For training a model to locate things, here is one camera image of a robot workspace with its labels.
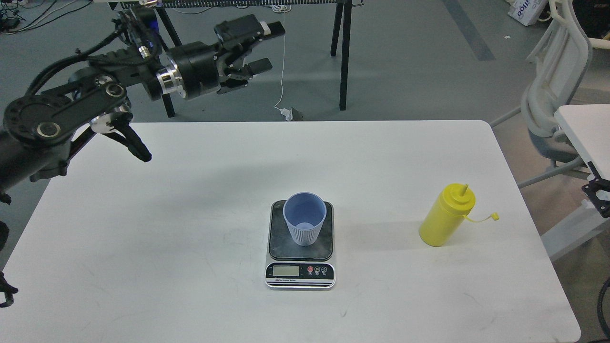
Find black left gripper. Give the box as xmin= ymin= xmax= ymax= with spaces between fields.
xmin=166 ymin=14 xmax=285 ymax=100

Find blue ribbed plastic cup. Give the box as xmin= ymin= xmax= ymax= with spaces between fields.
xmin=282 ymin=192 xmax=327 ymax=247

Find yellow squeeze bottle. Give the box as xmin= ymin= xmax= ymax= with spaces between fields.
xmin=418 ymin=183 xmax=500 ymax=247

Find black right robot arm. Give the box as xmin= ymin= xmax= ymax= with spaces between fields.
xmin=581 ymin=161 xmax=610 ymax=218

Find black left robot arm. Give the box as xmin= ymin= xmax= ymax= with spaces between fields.
xmin=1 ymin=5 xmax=285 ymax=204

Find digital kitchen scale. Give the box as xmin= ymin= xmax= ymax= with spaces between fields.
xmin=265 ymin=200 xmax=337 ymax=291

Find black trestle table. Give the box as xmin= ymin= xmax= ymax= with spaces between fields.
xmin=109 ymin=0 xmax=366 ymax=118

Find white cardboard box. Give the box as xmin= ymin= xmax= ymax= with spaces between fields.
xmin=507 ymin=0 xmax=549 ymax=26

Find white office chair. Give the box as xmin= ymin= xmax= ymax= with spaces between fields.
xmin=490 ymin=0 xmax=609 ymax=188

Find white side table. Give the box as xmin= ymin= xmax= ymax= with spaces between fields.
xmin=541 ymin=104 xmax=610 ymax=262

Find white hanging cable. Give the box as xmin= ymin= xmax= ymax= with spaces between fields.
xmin=273 ymin=4 xmax=294 ymax=120

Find black floor cables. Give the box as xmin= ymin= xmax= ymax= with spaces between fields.
xmin=0 ymin=0 xmax=93 ymax=33

